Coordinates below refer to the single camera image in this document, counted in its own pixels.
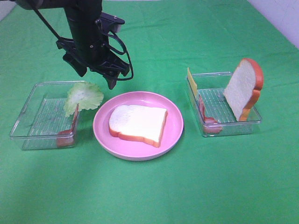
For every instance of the upright toast bread slice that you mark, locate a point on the upright toast bread slice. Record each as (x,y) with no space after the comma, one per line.
(244,88)

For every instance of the yellow cheese slice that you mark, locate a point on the yellow cheese slice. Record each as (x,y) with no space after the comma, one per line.
(192,83)

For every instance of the green lettuce leaf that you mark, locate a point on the green lettuce leaf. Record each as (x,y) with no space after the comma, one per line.
(85,95)

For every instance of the pink bacon strip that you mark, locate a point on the pink bacon strip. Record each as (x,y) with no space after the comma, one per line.
(67,138)

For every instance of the clear right plastic container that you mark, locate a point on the clear right plastic container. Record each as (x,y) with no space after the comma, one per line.
(211,86)

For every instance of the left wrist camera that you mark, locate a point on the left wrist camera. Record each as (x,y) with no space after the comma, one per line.
(109,23)

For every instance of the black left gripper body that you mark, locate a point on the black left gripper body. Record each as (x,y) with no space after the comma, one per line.
(90,47)

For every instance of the green tablecloth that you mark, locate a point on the green tablecloth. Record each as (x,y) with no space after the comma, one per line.
(245,179)

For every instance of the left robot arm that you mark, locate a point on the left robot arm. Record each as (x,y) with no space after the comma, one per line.
(85,6)

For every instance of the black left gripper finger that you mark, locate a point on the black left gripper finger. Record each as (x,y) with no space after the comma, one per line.
(111,78)
(80,69)

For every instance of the clear plastic container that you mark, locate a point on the clear plastic container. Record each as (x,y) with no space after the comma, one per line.
(42,117)
(211,86)

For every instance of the clear left plastic container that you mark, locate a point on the clear left plastic container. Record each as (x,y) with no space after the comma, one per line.
(42,117)

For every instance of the pink round plate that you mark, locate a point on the pink round plate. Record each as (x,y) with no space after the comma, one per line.
(134,150)

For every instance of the wavy bacon strip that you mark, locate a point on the wavy bacon strip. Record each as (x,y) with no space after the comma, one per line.
(208,120)

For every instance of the white toast bread slice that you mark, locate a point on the white toast bread slice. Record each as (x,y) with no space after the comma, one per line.
(138,123)

